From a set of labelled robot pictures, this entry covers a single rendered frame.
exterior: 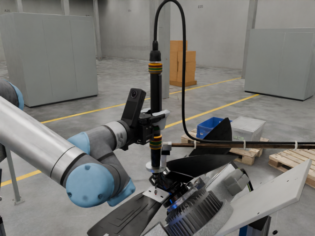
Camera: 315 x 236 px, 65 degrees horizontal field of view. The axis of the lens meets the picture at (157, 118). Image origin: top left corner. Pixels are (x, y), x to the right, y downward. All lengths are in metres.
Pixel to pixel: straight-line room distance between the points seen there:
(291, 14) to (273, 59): 5.54
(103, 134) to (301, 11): 12.91
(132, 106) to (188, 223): 0.46
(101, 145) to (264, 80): 7.81
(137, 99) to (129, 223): 0.40
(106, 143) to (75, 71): 6.74
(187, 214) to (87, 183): 0.55
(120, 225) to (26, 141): 0.46
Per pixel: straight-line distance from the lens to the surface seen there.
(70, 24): 7.27
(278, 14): 13.64
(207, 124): 4.42
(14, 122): 0.55
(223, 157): 0.75
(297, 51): 7.92
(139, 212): 0.89
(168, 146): 0.84
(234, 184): 1.15
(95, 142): 0.61
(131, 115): 0.70
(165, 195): 0.95
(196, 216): 0.92
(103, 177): 0.45
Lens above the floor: 1.74
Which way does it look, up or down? 18 degrees down
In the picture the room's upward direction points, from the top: straight up
